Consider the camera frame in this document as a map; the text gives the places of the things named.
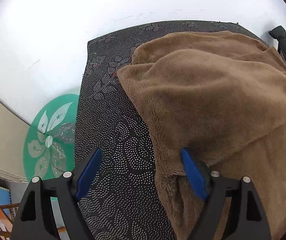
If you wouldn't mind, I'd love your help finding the brown fleece garment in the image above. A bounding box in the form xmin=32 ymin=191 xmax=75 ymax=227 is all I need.
xmin=118 ymin=31 xmax=286 ymax=239

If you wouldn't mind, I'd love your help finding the wooden chair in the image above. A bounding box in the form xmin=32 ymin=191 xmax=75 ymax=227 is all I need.
xmin=0 ymin=199 xmax=66 ymax=239

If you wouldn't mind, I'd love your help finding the black dotted floral mat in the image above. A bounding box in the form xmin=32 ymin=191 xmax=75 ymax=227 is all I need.
xmin=75 ymin=21 xmax=251 ymax=239

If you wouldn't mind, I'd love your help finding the green flower round mat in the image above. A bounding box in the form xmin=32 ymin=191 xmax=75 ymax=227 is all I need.
xmin=22 ymin=93 xmax=81 ymax=202

